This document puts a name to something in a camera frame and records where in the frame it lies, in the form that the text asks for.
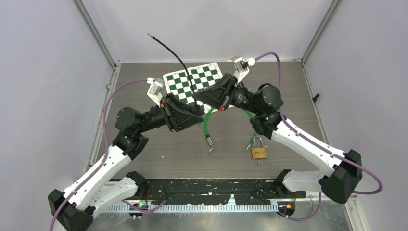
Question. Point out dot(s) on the brass padlock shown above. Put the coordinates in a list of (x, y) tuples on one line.
[(259, 150)]

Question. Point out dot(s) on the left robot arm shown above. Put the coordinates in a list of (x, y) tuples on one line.
[(76, 207)]

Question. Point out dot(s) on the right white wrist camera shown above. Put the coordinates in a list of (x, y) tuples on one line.
[(242, 67)]

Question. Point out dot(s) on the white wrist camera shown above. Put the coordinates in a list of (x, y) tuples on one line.
[(154, 91), (242, 67)]

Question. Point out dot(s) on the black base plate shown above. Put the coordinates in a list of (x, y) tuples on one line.
[(214, 191)]

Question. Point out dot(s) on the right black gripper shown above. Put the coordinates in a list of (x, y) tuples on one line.
[(218, 95)]

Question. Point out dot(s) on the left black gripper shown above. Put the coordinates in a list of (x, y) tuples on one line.
[(179, 115)]

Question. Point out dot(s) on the green white chessboard mat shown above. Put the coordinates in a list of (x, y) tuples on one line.
[(200, 77)]

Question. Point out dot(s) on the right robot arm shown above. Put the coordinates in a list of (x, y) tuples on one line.
[(337, 175)]

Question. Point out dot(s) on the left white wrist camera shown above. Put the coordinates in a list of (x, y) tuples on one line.
[(154, 91)]

